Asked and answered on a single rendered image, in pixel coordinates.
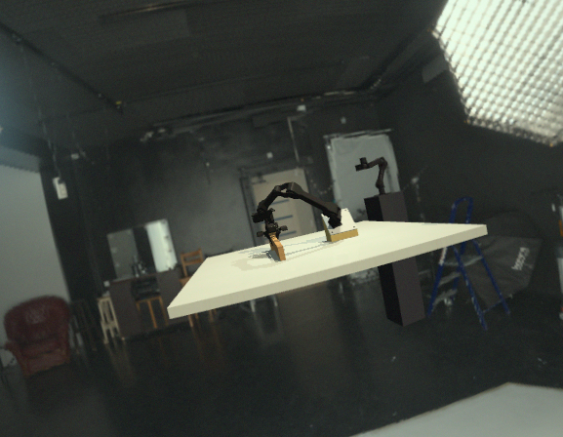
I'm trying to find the wooden rail with steel hooks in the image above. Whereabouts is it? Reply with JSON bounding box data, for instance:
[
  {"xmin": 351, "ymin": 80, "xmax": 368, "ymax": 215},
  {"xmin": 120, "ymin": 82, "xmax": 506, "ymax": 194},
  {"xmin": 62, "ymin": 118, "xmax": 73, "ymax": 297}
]
[{"xmin": 270, "ymin": 235, "xmax": 286, "ymax": 260}]

